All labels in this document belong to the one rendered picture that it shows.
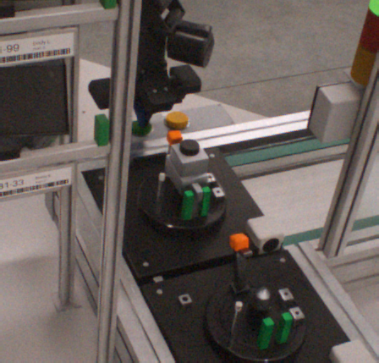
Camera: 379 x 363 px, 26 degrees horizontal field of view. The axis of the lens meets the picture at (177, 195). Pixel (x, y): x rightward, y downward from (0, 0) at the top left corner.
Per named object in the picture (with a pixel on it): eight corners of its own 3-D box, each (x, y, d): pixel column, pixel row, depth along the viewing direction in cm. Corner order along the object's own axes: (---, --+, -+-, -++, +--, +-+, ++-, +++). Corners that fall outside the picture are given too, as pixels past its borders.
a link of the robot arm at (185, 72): (87, 48, 134) (100, 69, 130) (192, 33, 140) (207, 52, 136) (86, 90, 139) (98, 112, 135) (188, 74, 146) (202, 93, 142)
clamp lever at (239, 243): (230, 284, 116) (228, 234, 113) (243, 281, 116) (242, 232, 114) (242, 295, 113) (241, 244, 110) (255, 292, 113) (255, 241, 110)
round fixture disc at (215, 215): (124, 186, 133) (125, 177, 131) (203, 170, 138) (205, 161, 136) (156, 245, 123) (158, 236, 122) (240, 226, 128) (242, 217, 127)
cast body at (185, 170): (163, 169, 128) (167, 134, 124) (189, 164, 130) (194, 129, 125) (185, 205, 123) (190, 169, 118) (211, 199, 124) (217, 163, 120)
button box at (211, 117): (112, 146, 151) (114, 119, 147) (216, 127, 158) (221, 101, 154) (126, 170, 146) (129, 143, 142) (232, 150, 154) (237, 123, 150)
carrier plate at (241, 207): (85, 181, 136) (85, 172, 134) (216, 156, 144) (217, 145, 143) (136, 287, 120) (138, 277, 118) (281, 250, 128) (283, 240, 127)
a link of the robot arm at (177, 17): (133, -6, 125) (207, 13, 123) (151, -28, 131) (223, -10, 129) (129, 58, 132) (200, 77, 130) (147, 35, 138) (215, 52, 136)
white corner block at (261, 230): (242, 237, 130) (246, 218, 127) (267, 231, 131) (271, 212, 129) (255, 257, 127) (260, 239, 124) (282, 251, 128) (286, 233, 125)
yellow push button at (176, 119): (162, 121, 149) (162, 112, 148) (182, 118, 151) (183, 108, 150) (170, 134, 147) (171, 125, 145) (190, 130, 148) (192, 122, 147)
